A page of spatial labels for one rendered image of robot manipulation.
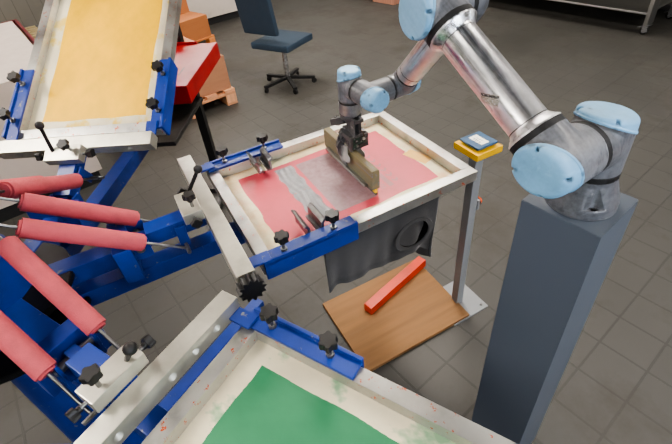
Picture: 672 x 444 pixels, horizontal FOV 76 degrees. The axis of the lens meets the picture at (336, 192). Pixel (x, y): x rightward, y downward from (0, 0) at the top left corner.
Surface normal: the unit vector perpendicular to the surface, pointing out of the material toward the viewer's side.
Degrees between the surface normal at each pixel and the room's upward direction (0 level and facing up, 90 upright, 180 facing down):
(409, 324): 0
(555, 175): 95
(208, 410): 0
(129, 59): 32
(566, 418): 0
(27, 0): 90
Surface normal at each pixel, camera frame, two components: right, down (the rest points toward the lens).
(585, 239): -0.77, 0.43
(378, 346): -0.08, -0.80
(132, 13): -0.07, -0.35
